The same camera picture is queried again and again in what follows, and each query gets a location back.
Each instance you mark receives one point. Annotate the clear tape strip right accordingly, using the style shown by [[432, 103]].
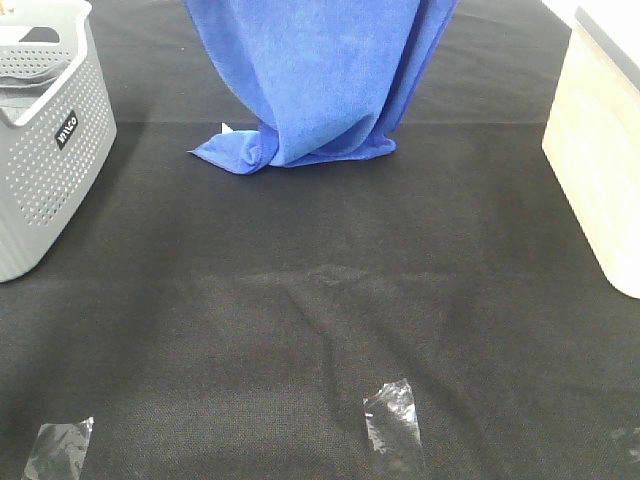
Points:
[[626, 442]]

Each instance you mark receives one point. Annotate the grey perforated laundry basket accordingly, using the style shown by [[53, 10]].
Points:
[[57, 125]]

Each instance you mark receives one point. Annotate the blue microfibre towel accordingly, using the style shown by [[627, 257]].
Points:
[[326, 80]]

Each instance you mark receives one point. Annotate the white plastic storage bin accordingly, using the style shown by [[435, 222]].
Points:
[[591, 139]]

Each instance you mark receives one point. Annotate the clear tape strip left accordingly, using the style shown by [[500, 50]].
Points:
[[59, 451]]

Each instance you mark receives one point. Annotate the clear tape strip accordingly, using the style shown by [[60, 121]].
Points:
[[391, 422], [59, 451], [626, 442]]

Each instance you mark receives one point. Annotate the clear tape strip middle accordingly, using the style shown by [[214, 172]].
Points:
[[391, 422]]

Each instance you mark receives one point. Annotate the black felt table mat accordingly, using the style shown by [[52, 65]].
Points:
[[218, 326]]

